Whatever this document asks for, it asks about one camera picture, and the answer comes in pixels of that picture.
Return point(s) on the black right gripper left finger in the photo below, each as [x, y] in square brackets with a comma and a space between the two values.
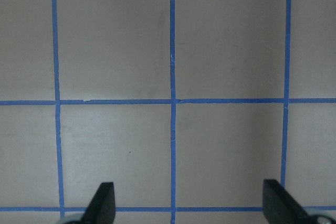
[102, 206]

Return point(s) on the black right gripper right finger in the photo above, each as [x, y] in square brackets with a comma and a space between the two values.
[279, 207]

